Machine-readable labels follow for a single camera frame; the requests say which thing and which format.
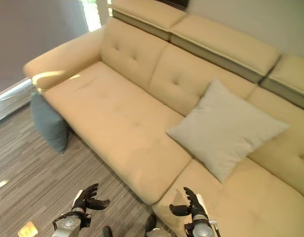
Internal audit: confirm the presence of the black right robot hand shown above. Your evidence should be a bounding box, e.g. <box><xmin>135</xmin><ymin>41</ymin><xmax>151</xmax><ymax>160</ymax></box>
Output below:
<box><xmin>169</xmin><ymin>187</ymin><xmax>206</xmax><ymax>217</ymax></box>

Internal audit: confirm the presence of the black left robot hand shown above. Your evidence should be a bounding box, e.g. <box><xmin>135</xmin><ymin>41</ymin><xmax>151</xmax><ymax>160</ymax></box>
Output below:
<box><xmin>72</xmin><ymin>183</ymin><xmax>111</xmax><ymax>212</ymax></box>

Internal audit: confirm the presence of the cream leather sofa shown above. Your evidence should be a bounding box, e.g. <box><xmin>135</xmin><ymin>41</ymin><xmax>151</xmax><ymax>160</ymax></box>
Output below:
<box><xmin>23</xmin><ymin>0</ymin><xmax>304</xmax><ymax>237</ymax></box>

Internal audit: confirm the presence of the dark right robot foot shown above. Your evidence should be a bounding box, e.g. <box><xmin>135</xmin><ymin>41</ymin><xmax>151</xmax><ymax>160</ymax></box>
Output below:
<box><xmin>145</xmin><ymin>214</ymin><xmax>158</xmax><ymax>233</ymax></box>

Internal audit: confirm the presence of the silver right robot leg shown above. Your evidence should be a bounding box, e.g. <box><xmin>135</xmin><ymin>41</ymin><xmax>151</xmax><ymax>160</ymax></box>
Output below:
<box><xmin>145</xmin><ymin>227</ymin><xmax>170</xmax><ymax>237</ymax></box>

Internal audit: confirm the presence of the teal blue cushion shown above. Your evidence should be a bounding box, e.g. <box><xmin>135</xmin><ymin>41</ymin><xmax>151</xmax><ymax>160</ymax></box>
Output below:
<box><xmin>30</xmin><ymin>91</ymin><xmax>69</xmax><ymax>154</ymax></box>

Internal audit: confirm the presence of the light grey square cushion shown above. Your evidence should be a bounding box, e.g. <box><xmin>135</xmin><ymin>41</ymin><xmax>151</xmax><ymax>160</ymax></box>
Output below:
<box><xmin>166</xmin><ymin>78</ymin><xmax>291</xmax><ymax>184</ymax></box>

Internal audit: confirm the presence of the grey window curtain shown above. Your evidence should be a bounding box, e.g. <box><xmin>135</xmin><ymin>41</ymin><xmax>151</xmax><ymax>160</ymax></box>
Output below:
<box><xmin>0</xmin><ymin>0</ymin><xmax>89</xmax><ymax>97</ymax></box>

